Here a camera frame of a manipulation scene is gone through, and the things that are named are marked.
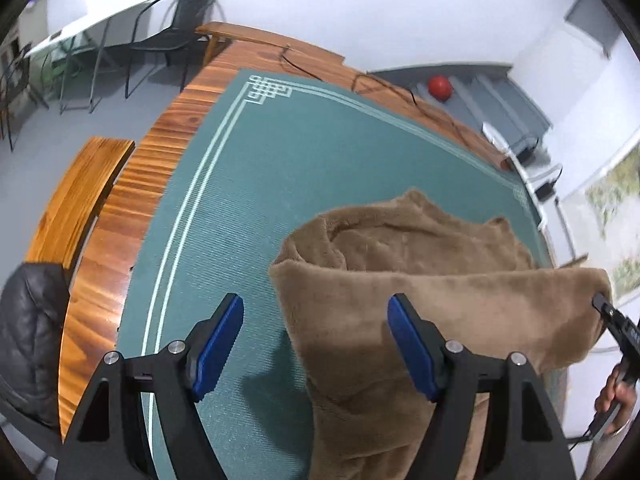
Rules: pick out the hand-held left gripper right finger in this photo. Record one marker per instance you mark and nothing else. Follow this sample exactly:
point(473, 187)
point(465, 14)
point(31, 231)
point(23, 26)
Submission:
point(415, 347)

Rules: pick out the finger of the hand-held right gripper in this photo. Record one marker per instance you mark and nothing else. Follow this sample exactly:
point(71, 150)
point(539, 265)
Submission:
point(617, 322)

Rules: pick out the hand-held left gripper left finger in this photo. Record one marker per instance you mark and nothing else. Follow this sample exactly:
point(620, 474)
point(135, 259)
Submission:
point(217, 345)

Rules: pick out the brown fleece garment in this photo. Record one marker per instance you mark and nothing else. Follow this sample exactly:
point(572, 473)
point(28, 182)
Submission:
point(400, 270)

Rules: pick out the person's right forearm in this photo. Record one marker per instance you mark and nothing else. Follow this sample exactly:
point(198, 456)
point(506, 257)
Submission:
point(602, 455)

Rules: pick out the person's right hand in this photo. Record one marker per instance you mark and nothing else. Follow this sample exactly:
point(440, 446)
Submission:
point(606, 390)

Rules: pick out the wooden stick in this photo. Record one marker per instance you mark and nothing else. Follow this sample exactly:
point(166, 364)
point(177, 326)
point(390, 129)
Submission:
point(575, 261)

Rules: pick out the green table mat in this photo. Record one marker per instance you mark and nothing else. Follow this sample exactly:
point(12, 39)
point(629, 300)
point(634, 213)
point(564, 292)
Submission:
point(250, 185)

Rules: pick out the long wooden bench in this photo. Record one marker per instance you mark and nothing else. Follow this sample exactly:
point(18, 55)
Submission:
point(75, 195)

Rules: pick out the white power strip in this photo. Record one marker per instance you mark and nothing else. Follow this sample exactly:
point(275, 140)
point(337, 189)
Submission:
point(492, 132)

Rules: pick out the grey staircase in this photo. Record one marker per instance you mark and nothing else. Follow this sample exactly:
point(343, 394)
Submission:
point(490, 105)

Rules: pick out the red ball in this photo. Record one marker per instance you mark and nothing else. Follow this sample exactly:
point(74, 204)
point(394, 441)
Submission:
point(440, 88)

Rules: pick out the green plastic stool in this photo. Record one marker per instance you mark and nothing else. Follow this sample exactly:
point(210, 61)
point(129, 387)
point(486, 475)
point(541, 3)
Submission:
point(62, 60)

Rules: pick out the black metal chair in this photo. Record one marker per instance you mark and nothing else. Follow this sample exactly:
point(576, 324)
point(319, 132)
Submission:
point(20, 75)

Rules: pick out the black metal armchair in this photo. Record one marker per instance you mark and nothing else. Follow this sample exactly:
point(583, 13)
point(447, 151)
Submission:
point(192, 10)

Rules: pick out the white folding table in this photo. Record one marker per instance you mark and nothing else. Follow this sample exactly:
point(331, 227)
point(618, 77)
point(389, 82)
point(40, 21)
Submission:
point(85, 22)

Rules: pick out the wall map poster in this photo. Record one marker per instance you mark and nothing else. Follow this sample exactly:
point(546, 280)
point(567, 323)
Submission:
point(610, 200)

